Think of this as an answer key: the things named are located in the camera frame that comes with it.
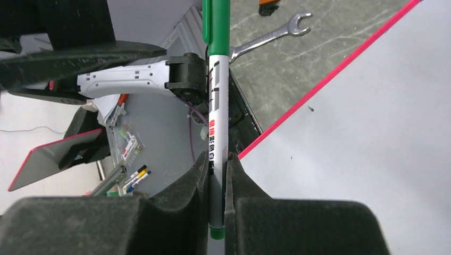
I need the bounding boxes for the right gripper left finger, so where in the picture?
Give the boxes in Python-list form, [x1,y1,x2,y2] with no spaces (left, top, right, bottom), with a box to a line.
[1,152,208,254]

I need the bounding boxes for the markers on floor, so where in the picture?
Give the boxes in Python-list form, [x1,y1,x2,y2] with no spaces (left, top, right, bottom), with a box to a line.
[122,165,151,194]

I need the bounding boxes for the aluminium extrusion frame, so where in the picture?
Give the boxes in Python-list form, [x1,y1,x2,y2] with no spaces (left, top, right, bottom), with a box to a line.
[88,165,127,197]

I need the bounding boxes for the green white marker pen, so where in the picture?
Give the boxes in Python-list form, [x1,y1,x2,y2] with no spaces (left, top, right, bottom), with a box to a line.
[202,0,230,240]

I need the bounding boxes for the small red framed whiteboard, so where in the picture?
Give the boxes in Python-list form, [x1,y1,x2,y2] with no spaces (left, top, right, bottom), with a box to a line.
[8,129,103,192]

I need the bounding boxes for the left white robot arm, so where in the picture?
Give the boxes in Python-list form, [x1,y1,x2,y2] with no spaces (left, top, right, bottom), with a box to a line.
[1,1,208,105]

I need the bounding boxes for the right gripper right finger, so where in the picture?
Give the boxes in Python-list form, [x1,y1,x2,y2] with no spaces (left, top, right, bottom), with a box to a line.
[224,153,389,254]

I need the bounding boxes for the silver combination wrench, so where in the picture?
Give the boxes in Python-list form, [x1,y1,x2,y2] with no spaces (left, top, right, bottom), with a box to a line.
[229,12,313,64]

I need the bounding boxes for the orange black brush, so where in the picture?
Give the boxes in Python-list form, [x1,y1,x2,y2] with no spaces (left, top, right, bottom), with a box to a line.
[258,0,280,16]

